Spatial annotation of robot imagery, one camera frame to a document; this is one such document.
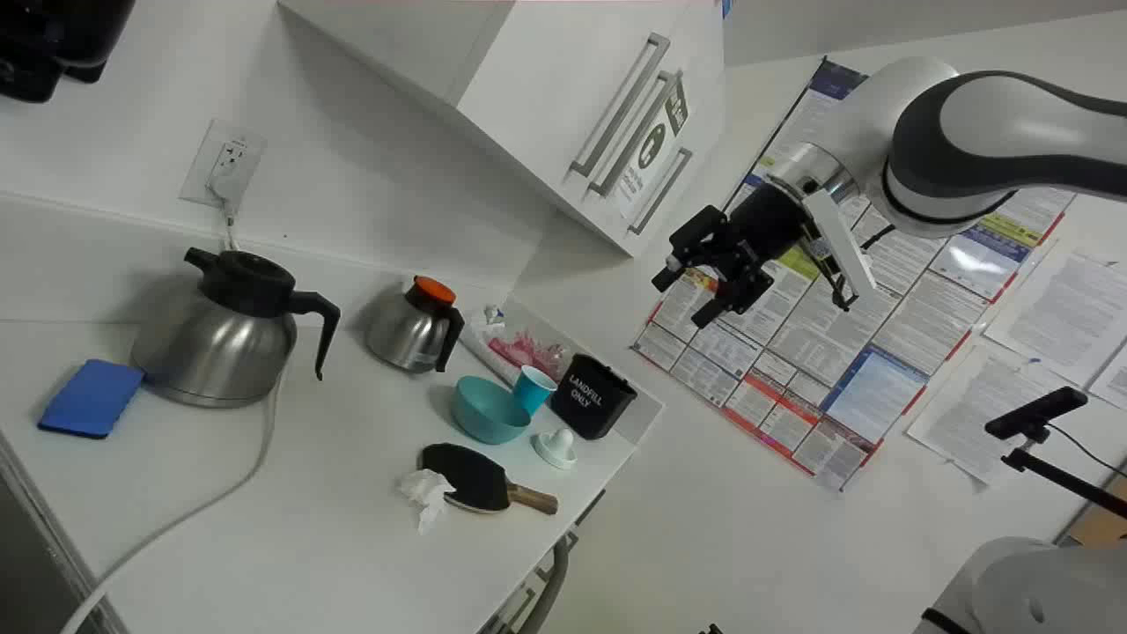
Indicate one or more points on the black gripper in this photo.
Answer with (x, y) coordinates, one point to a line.
(751, 242)

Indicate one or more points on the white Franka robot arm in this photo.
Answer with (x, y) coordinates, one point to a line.
(1022, 128)

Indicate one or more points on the black plastic bin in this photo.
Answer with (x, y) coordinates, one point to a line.
(588, 400)

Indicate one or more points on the green stay safe sign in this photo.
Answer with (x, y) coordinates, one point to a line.
(656, 147)

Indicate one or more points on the blue plastic cup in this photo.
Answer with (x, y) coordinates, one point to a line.
(534, 387)

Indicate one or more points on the small white blue creamer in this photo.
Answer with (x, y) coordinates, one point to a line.
(494, 316)

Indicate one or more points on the teal bowl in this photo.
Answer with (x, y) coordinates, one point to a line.
(483, 411)

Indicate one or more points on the small steel carafe orange lid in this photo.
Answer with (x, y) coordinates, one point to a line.
(406, 330)

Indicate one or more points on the white printed paper sheet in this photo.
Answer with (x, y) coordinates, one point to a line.
(973, 411)
(1068, 310)

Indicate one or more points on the crumpled white tissue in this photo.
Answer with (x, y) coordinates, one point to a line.
(425, 494)

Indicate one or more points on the large steel carafe black lid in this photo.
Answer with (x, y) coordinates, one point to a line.
(223, 341)

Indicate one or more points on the blue sponge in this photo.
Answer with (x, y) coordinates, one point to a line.
(94, 400)

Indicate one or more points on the black coffee machine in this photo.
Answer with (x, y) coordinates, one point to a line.
(58, 35)

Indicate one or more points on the large colourful wall poster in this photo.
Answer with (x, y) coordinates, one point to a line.
(798, 341)

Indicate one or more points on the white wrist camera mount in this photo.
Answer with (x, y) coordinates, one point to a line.
(847, 247)

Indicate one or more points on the white wall cabinet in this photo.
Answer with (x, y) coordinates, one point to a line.
(516, 81)

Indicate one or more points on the black camera on stand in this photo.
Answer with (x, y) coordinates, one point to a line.
(1041, 417)

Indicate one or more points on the white wall outlet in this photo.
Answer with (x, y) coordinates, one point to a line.
(223, 162)

